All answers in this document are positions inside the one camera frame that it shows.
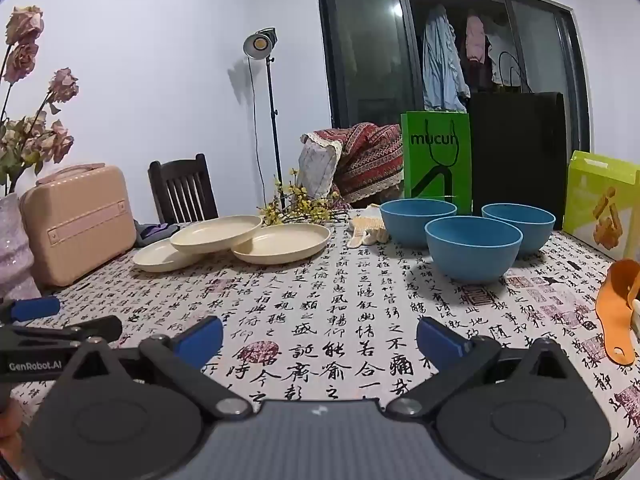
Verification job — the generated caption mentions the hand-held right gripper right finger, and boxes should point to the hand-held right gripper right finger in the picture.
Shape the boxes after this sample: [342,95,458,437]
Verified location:
[387,316,583,421]

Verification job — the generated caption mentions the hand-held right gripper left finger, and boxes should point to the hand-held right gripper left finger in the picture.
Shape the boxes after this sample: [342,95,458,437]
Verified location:
[62,316,253,421]

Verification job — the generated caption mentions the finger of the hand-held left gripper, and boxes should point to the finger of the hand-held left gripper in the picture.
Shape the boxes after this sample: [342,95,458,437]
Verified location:
[0,316,123,350]
[0,296,61,322]

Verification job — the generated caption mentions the blue bowl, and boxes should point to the blue bowl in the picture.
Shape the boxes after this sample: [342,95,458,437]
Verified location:
[380,199,458,247]
[481,203,557,256]
[425,216,523,283]

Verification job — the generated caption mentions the cream plate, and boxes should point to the cream plate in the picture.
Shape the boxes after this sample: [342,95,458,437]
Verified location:
[231,223,331,264]
[170,215,263,255]
[132,237,206,273]

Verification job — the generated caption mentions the person's left hand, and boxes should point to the person's left hand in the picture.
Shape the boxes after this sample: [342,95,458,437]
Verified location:
[0,400,23,473]

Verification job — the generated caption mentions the purple textured vase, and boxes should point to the purple textured vase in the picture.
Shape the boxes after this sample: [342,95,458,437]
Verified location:
[0,192,43,301]

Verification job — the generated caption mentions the beige hard suitcase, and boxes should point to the beige hard suitcase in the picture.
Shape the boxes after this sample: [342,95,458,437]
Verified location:
[19,162,138,288]

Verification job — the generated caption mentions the grey purple cloth pouch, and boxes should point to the grey purple cloth pouch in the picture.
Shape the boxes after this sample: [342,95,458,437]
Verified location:
[134,222,181,248]

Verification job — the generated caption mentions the calligraphy print tablecloth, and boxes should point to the calligraphy print tablecloth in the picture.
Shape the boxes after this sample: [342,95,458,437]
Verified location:
[0,207,640,480]

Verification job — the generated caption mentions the yellow dotted work glove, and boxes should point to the yellow dotted work glove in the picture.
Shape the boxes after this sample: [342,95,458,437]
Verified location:
[347,205,390,248]

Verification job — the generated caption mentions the dark wooden chair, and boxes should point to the dark wooden chair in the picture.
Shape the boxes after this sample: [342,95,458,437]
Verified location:
[148,154,219,226]

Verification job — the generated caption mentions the yellow flower branches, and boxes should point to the yellow flower branches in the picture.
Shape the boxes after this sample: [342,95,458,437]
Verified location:
[257,176,348,226]

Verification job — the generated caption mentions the green paper bag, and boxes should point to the green paper bag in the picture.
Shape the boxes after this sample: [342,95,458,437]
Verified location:
[400,111,473,213]

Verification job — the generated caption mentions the orange plastic scoop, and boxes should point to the orange plastic scoop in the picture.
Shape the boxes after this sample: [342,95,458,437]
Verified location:
[595,259,640,365]

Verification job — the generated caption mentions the yellow-green snack box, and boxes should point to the yellow-green snack box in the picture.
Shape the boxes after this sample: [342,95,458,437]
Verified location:
[562,151,640,261]

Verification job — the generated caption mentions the red patterned blanket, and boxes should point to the red patterned blanket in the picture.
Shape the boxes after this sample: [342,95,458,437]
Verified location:
[300,122,406,206]

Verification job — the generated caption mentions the grey quilted cushion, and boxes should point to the grey quilted cushion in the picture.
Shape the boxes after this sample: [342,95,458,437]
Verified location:
[298,135,343,200]

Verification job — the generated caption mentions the dried pink roses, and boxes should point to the dried pink roses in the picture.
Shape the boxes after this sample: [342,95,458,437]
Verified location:
[0,6,81,196]

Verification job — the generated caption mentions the hanging blue shirt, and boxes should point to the hanging blue shirt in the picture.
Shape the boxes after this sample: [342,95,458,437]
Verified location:
[422,4,471,112]

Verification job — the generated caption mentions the hanging white garment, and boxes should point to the hanging white garment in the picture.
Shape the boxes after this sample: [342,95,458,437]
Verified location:
[485,20,526,86]

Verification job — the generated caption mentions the hanging pink garment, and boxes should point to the hanging pink garment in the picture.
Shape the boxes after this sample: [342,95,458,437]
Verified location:
[465,15,488,66]

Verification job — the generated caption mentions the studio light on stand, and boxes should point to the studio light on stand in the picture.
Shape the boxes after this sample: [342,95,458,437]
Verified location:
[243,27,288,211]

